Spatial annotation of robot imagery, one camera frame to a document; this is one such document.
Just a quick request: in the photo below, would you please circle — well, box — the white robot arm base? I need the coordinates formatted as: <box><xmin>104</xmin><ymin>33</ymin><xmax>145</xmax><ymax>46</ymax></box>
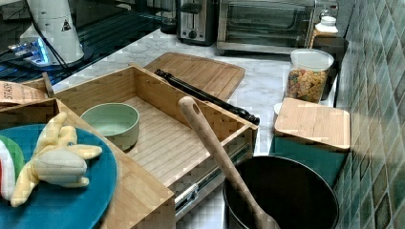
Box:
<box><xmin>20</xmin><ymin>0</ymin><xmax>85</xmax><ymax>67</ymax></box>

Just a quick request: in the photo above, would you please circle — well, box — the yellow plush toy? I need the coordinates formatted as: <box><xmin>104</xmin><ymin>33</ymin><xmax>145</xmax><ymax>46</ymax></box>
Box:
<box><xmin>10</xmin><ymin>112</ymin><xmax>102</xmax><ymax>207</ymax></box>

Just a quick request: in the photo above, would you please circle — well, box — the silver toaster oven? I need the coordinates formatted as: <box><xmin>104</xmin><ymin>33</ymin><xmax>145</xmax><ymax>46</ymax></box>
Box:
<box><xmin>217</xmin><ymin>0</ymin><xmax>338</xmax><ymax>54</ymax></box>

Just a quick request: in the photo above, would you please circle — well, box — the wooden drawer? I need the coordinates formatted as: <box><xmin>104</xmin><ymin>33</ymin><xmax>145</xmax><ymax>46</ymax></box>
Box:
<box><xmin>56</xmin><ymin>65</ymin><xmax>258</xmax><ymax>198</ymax></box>

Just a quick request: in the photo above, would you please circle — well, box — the black drawer handle bar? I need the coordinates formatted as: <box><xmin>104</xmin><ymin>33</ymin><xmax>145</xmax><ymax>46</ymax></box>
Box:
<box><xmin>154</xmin><ymin>69</ymin><xmax>260</xmax><ymax>125</ymax></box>

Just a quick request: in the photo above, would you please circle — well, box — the black frying pan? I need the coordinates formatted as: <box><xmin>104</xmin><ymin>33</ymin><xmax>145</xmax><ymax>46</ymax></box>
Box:
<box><xmin>236</xmin><ymin>156</ymin><xmax>339</xmax><ymax>229</ymax></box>

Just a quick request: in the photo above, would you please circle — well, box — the clear cereal jar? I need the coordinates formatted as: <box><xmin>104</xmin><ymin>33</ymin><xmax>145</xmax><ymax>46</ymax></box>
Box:
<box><xmin>285</xmin><ymin>49</ymin><xmax>334</xmax><ymax>103</ymax></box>

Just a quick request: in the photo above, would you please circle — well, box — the metal drawer slide rail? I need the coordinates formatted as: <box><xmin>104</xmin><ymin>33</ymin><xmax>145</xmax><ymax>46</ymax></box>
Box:
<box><xmin>174</xmin><ymin>143</ymin><xmax>252</xmax><ymax>214</ymax></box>

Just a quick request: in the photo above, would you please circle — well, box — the white lidded bottle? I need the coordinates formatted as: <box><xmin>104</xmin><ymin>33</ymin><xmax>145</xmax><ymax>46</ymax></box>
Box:
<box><xmin>309</xmin><ymin>16</ymin><xmax>338</xmax><ymax>48</ymax></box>

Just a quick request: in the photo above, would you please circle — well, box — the green white red plush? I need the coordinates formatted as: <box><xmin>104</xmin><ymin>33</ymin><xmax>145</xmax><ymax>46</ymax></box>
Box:
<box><xmin>0</xmin><ymin>135</ymin><xmax>25</xmax><ymax>200</ymax></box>

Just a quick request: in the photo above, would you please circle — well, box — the silver toaster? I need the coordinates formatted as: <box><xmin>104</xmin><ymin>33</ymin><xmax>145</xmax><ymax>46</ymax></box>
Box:
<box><xmin>177</xmin><ymin>0</ymin><xmax>220</xmax><ymax>46</ymax></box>

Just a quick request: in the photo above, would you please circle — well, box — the wooden cutting board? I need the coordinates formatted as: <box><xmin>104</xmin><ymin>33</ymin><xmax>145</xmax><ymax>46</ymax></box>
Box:
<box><xmin>145</xmin><ymin>52</ymin><xmax>245</xmax><ymax>101</ymax></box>

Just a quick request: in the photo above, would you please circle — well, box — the light green bowl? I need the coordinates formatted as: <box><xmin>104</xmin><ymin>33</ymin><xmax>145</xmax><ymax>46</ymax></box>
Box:
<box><xmin>80</xmin><ymin>103</ymin><xmax>140</xmax><ymax>151</ymax></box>

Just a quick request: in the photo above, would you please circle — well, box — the black container behind jar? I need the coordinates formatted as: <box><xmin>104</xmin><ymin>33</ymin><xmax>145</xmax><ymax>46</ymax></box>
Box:
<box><xmin>312</xmin><ymin>36</ymin><xmax>350</xmax><ymax>101</ymax></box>

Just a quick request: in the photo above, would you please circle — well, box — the teal round plate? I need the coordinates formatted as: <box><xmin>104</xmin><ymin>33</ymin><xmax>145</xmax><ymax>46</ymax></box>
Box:
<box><xmin>0</xmin><ymin>129</ymin><xmax>117</xmax><ymax>229</ymax></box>

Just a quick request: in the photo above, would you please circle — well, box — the brown paper bag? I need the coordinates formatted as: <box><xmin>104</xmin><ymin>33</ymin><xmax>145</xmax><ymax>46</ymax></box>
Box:
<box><xmin>0</xmin><ymin>81</ymin><xmax>48</xmax><ymax>107</ymax></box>

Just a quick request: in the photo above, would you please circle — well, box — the teal box with wooden lid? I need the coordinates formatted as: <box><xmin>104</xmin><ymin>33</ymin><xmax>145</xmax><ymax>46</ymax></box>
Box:
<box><xmin>269</xmin><ymin>98</ymin><xmax>351</xmax><ymax>186</ymax></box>

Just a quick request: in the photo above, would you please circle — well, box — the wooden spoon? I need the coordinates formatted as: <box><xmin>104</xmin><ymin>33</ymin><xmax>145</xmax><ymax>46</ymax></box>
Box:
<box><xmin>179</xmin><ymin>96</ymin><xmax>281</xmax><ymax>229</ymax></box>

